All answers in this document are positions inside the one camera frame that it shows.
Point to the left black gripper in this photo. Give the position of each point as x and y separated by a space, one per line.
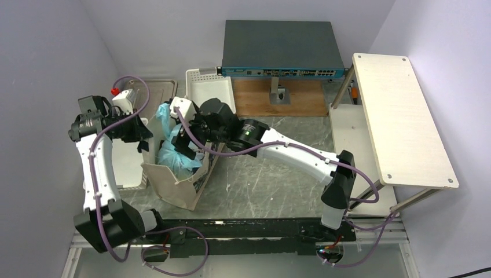
139 131

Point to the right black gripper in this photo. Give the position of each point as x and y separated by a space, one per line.
182 142

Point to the light blue plastic grocery bag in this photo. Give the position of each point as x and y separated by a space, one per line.
181 166

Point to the beige canvas tote bag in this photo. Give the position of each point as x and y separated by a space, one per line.
180 192

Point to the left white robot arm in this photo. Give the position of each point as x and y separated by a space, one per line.
107 221

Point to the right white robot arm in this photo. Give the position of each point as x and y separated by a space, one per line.
335 172

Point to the white perforated basket left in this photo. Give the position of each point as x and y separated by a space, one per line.
127 163

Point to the white perforated basket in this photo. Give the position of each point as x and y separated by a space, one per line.
204 83
127 163

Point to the metal tray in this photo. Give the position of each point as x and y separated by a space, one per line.
161 90

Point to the white perforated basket rear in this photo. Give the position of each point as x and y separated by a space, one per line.
204 83

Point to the wooden board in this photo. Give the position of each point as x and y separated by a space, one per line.
257 97

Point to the metal monitor stand base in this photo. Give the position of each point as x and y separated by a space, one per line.
278 95

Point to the orange object behind shelf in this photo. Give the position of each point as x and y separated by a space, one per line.
354 95

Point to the white shelf table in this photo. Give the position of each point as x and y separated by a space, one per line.
392 136

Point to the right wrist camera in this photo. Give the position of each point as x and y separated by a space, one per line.
186 108

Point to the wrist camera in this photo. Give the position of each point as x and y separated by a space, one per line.
124 100
186 108

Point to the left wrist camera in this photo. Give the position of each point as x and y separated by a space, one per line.
124 100

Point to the network switch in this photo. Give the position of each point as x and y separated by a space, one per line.
287 49

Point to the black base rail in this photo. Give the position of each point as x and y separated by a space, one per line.
301 236

